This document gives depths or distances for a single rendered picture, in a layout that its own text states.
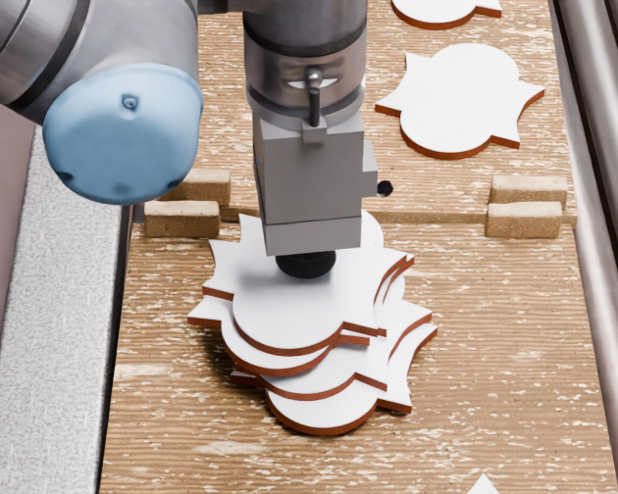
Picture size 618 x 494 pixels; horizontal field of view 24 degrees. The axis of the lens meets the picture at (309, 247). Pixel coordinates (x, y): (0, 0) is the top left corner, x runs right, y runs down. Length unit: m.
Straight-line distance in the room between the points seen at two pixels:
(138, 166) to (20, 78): 0.07
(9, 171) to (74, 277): 1.48
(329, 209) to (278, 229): 0.04
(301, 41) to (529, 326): 0.34
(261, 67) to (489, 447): 0.32
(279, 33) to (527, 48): 0.52
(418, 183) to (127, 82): 0.53
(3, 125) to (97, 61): 2.02
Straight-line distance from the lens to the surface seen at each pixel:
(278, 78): 0.85
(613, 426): 1.05
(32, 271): 1.15
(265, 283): 1.01
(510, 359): 1.05
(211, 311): 1.01
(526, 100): 1.25
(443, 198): 1.16
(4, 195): 2.56
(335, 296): 1.00
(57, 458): 1.03
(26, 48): 0.68
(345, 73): 0.86
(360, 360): 1.00
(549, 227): 1.13
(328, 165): 0.89
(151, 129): 0.68
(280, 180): 0.90
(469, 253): 1.12
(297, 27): 0.83
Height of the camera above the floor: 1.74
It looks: 46 degrees down
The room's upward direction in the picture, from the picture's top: straight up
